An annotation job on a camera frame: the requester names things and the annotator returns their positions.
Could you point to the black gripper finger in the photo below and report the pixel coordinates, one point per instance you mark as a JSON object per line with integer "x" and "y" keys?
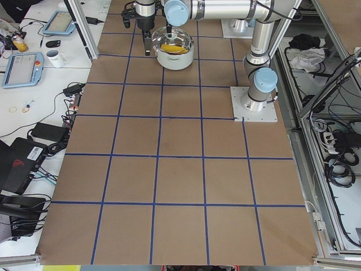
{"x": 169, "y": 30}
{"x": 147, "y": 39}

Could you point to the white mug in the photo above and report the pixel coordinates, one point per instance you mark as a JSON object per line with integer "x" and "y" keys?
{"x": 56, "y": 58}

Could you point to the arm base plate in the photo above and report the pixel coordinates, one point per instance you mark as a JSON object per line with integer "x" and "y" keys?
{"x": 237, "y": 28}
{"x": 247, "y": 110}

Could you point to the blue teach pendant far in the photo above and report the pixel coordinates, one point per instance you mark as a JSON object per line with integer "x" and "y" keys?
{"x": 60, "y": 24}

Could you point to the glass pot lid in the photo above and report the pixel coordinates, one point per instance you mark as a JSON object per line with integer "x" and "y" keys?
{"x": 179, "y": 37}

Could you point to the black power adapter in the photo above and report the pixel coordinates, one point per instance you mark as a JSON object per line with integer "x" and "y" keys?
{"x": 73, "y": 90}

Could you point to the black cloth bundle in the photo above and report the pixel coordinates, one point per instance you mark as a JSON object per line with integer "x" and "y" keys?
{"x": 304, "y": 42}

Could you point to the yellow corn cob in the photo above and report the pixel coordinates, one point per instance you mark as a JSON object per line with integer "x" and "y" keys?
{"x": 174, "y": 49}

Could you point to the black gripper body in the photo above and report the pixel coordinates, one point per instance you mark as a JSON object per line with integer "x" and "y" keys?
{"x": 145, "y": 23}

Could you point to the black computer mouse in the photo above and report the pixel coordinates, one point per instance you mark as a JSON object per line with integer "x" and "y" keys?
{"x": 53, "y": 43}

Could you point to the aluminium frame post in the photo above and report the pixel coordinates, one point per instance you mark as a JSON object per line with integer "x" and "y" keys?
{"x": 83, "y": 29}

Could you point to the white power strip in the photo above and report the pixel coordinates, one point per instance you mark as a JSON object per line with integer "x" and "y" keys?
{"x": 330, "y": 143}

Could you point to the orange drink bottle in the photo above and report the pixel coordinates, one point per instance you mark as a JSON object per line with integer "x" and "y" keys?
{"x": 19, "y": 43}

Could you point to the black power brick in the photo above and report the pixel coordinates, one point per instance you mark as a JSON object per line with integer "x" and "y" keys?
{"x": 49, "y": 132}

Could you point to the pale green cooking pot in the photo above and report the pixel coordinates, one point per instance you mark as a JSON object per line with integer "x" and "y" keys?
{"x": 175, "y": 62}

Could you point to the blue teach pendant near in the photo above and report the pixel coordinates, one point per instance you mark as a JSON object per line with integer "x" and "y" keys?
{"x": 24, "y": 69}

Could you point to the black docking device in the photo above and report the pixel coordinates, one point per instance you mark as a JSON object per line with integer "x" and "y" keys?
{"x": 22, "y": 216}

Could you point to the white crumpled cloth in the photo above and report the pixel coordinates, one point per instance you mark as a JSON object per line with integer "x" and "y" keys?
{"x": 308, "y": 60}

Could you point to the blue teach pendant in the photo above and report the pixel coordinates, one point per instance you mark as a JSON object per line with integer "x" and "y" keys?
{"x": 24, "y": 69}
{"x": 60, "y": 24}

